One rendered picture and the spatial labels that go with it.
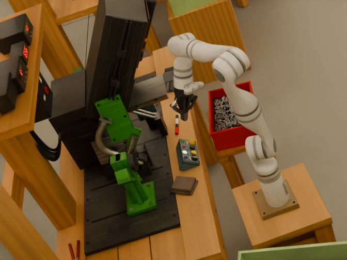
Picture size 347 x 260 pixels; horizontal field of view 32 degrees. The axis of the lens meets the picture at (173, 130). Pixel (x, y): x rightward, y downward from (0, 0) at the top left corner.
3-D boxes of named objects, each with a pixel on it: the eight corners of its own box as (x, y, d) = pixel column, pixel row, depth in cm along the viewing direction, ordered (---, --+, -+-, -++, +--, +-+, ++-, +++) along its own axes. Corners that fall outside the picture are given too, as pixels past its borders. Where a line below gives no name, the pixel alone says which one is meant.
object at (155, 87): (164, 78, 288) (162, 74, 286) (168, 99, 275) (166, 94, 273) (88, 105, 292) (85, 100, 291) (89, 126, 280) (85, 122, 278)
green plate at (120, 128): (137, 127, 276) (120, 87, 268) (137, 135, 269) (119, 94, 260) (113, 135, 277) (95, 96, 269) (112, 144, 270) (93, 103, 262)
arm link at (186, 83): (187, 96, 225) (187, 81, 222) (168, 85, 233) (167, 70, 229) (205, 87, 230) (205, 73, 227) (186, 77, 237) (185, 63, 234)
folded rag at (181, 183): (199, 181, 260) (196, 177, 258) (191, 196, 256) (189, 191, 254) (178, 179, 265) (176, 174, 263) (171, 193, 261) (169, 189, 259)
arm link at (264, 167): (242, 148, 222) (254, 181, 232) (267, 144, 219) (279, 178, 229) (244, 131, 229) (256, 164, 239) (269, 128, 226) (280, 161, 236)
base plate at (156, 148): (156, 73, 332) (155, 70, 331) (181, 226, 248) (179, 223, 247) (85, 98, 338) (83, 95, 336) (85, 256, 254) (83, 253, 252)
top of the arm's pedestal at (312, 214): (304, 168, 258) (302, 162, 256) (333, 223, 234) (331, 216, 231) (233, 194, 261) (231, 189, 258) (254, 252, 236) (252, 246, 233)
